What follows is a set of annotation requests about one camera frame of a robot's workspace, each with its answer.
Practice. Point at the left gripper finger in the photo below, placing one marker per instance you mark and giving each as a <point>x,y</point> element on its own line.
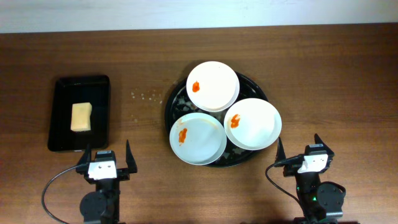
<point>130,161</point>
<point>86,157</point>

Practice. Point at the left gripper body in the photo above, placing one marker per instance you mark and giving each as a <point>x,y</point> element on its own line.
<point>123,171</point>

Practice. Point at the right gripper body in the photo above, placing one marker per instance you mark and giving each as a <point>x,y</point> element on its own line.
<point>289,170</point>

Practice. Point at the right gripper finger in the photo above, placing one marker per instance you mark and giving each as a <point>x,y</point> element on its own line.
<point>280,155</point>
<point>319,143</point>

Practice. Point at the yellow sponge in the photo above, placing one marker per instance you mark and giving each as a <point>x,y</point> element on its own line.
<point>80,120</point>

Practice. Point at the white plate top pinkish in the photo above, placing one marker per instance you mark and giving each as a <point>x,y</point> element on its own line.
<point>212,86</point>

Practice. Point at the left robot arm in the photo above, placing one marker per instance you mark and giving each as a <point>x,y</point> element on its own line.
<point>102,206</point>

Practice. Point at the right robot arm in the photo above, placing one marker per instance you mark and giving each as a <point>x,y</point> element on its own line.
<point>321,202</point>

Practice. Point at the black rectangular tray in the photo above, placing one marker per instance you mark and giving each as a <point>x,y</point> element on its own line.
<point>93,89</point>

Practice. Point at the black round tray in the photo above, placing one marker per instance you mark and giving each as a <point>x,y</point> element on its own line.
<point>179,104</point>

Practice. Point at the light blue plate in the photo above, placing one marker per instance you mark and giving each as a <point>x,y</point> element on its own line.
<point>198,139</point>

